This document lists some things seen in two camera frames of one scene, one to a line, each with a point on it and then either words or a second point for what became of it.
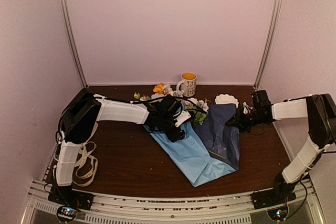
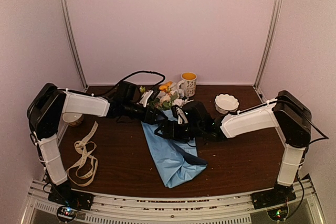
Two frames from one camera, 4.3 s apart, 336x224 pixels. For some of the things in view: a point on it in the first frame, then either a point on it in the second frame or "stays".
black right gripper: (238, 121) -> (174, 135)
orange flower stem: (159, 89) -> (166, 86)
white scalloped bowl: (226, 98) stays
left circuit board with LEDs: (66, 213) stays
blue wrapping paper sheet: (210, 150) -> (178, 160)
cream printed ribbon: (87, 166) stays
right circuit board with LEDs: (278, 213) stays
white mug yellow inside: (188, 83) stays
